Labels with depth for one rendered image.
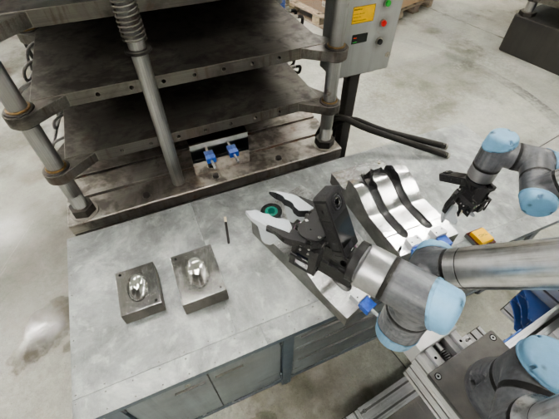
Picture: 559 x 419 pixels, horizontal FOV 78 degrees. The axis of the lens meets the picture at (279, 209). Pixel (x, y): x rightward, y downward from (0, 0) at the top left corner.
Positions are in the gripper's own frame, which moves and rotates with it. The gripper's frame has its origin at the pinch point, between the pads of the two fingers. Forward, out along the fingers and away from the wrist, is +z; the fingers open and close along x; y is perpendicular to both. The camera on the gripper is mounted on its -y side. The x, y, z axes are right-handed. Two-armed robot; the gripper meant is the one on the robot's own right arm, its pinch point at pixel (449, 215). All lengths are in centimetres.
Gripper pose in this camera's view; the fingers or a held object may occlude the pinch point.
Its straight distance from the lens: 132.3
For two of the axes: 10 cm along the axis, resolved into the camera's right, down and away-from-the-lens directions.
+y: 3.9, 6.9, -6.0
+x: 9.2, -3.0, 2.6
